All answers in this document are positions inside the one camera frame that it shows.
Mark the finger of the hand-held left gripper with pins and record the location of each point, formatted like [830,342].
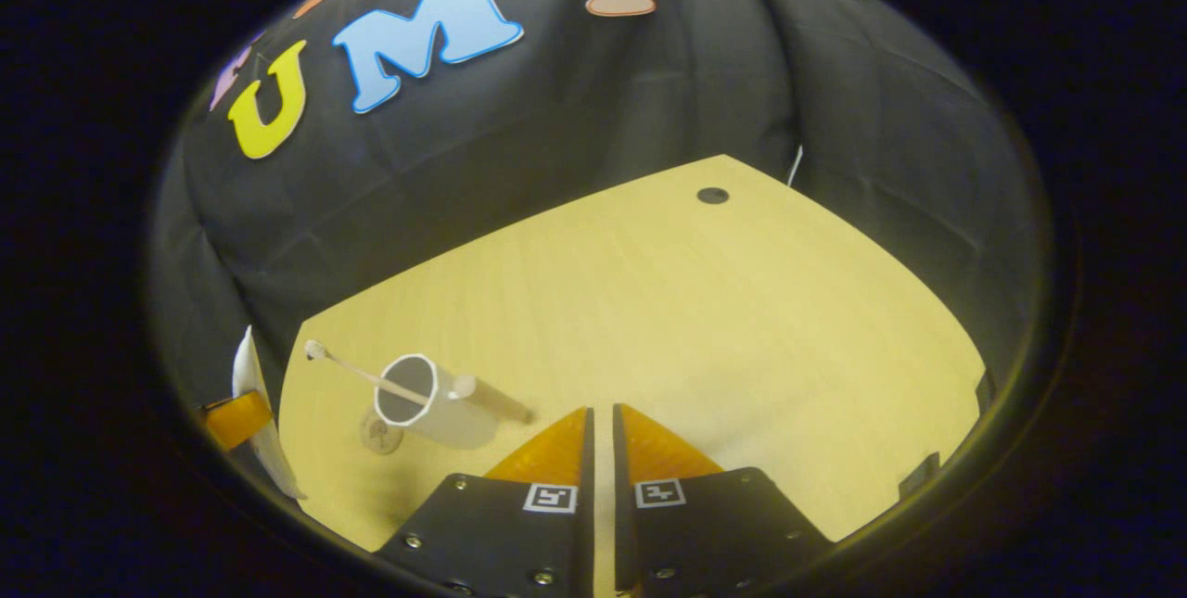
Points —
[236,417]

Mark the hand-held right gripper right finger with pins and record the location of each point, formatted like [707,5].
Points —
[619,487]

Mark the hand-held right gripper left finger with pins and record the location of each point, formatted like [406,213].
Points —
[587,468]

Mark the white toothpaste tube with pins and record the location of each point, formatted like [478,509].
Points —
[246,366]

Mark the toothbrush with white bristles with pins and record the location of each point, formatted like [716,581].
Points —
[352,369]

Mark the round wooden coaster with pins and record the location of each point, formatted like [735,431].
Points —
[376,436]

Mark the light wooden desktop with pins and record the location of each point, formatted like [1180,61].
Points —
[742,348]

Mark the black backdrop cloth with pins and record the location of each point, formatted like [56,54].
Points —
[649,97]

